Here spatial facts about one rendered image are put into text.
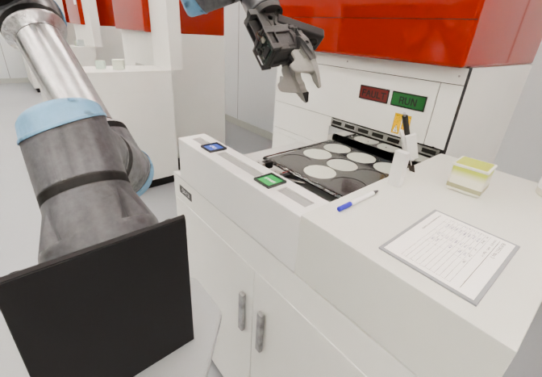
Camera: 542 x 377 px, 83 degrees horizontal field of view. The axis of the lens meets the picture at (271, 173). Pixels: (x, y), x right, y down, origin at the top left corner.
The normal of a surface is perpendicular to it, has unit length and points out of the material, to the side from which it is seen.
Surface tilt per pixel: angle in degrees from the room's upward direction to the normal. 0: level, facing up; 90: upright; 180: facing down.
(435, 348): 90
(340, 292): 90
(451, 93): 90
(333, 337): 90
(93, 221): 29
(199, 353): 0
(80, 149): 46
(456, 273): 0
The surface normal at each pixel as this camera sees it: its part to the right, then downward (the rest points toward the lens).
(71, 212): -0.04, -0.48
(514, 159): -0.77, 0.23
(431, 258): 0.06, -0.91
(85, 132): 0.69, -0.43
